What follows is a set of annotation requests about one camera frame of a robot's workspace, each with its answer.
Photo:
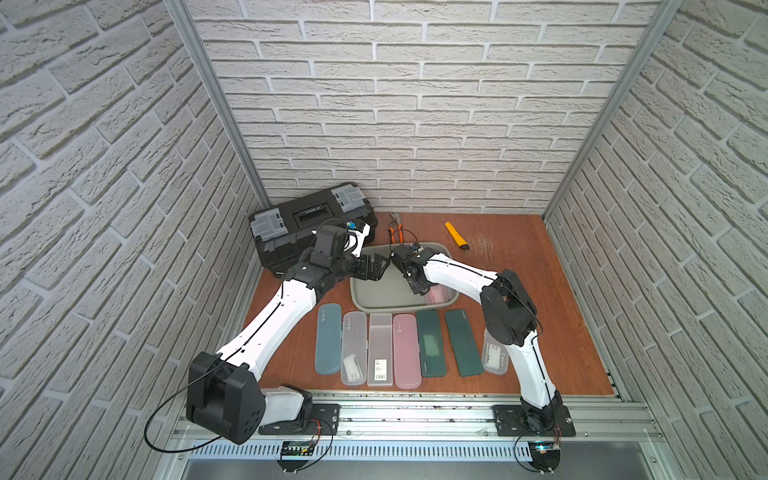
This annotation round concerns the aluminium corner post right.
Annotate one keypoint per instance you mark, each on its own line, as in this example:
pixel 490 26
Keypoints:
pixel 648 43

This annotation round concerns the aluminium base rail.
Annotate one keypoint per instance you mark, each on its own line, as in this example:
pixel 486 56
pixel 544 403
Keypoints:
pixel 377 426

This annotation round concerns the clear frosted pencil case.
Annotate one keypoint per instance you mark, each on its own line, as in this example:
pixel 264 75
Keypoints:
pixel 495 358

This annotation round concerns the pink pencil case on table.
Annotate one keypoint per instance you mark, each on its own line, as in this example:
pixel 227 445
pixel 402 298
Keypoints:
pixel 406 352

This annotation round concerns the orange-handled pliers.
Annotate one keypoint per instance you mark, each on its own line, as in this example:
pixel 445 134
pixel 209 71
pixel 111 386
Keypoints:
pixel 395 229

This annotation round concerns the pink pencil case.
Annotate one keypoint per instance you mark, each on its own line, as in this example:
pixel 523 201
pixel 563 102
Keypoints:
pixel 406 352
pixel 438 294

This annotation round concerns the yellow utility knife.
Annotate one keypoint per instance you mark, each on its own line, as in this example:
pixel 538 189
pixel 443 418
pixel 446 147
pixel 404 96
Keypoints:
pixel 456 236

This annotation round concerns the right control circuit board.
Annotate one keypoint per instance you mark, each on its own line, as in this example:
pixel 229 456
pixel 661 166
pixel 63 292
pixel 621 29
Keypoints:
pixel 545 457

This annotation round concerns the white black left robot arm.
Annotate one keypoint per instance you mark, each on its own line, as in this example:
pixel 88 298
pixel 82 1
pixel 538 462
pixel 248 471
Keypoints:
pixel 224 395

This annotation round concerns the aluminium corner post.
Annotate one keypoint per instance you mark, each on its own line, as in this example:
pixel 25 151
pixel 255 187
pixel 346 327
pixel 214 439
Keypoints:
pixel 188 32
pixel 648 43

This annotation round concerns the clear pencil case with barcode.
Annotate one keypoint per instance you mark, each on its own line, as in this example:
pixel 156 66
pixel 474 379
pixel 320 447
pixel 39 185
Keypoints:
pixel 380 351

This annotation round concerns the control circuit board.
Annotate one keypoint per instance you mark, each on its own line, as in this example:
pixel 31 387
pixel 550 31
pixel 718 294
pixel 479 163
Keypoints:
pixel 545 457
pixel 296 450

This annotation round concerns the dark green pencil case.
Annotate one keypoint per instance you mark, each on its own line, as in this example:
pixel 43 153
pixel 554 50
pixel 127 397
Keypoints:
pixel 463 343
pixel 431 344

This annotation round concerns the blue-grey pencil case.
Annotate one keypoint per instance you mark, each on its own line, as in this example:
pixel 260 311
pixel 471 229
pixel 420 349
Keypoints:
pixel 328 347

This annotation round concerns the clear pencil case with label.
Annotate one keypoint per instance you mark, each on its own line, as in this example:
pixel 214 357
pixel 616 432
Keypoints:
pixel 354 354

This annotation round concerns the grey-green storage tray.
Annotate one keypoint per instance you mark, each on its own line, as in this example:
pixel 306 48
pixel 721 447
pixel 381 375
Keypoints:
pixel 391 294

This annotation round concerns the black plastic toolbox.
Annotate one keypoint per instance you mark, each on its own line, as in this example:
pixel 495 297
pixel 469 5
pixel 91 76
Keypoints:
pixel 283 232

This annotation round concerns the aluminium corner post left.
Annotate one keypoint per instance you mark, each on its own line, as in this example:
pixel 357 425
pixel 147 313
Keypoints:
pixel 188 32

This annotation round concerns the left control circuit board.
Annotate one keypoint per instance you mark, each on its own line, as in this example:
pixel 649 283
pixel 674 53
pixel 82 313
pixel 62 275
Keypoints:
pixel 296 450

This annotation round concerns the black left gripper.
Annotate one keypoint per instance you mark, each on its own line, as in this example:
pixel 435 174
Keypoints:
pixel 362 266

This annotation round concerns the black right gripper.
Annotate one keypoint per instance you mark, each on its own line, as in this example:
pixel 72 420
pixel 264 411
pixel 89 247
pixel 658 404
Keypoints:
pixel 416 290

